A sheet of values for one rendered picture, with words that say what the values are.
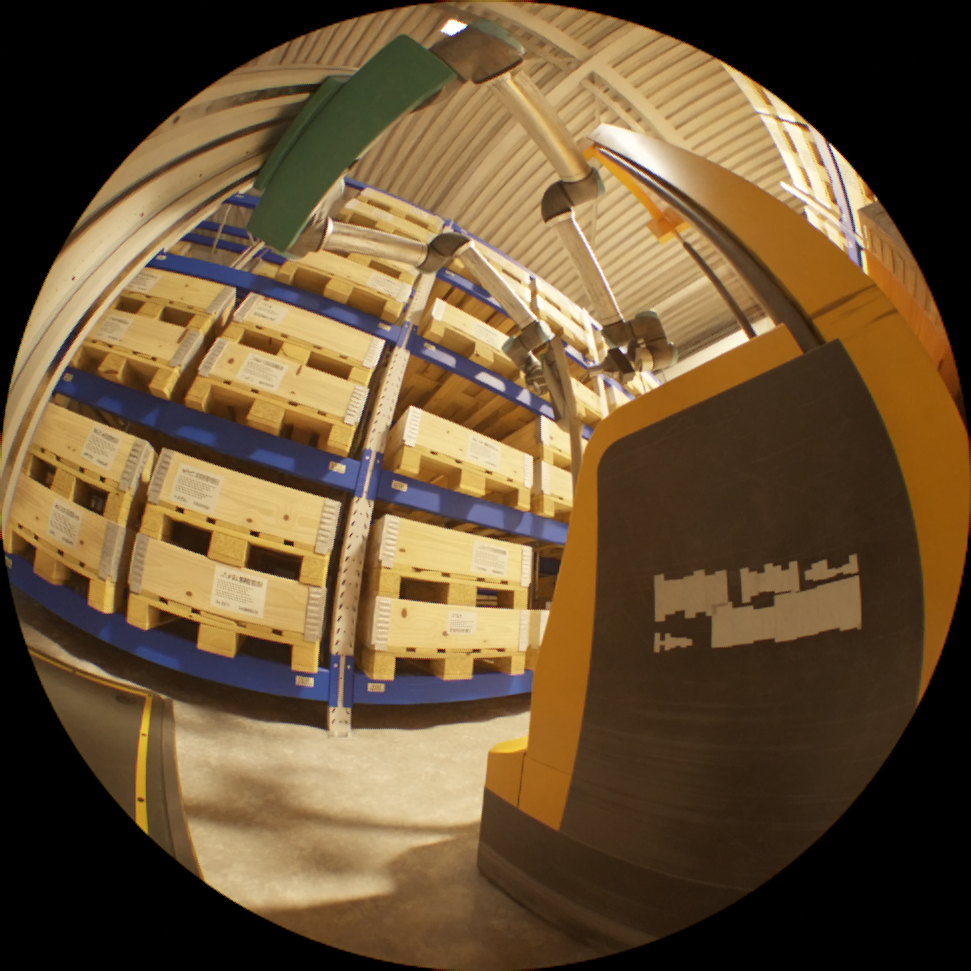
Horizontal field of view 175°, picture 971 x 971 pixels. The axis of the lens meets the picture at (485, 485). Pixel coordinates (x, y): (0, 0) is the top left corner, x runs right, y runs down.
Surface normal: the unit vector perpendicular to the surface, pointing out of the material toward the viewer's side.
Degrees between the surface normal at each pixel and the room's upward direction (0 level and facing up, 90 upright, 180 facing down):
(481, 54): 161
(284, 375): 90
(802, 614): 90
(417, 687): 90
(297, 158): 180
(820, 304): 90
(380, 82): 180
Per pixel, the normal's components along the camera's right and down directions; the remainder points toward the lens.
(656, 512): -0.82, -0.26
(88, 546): 0.57, -0.28
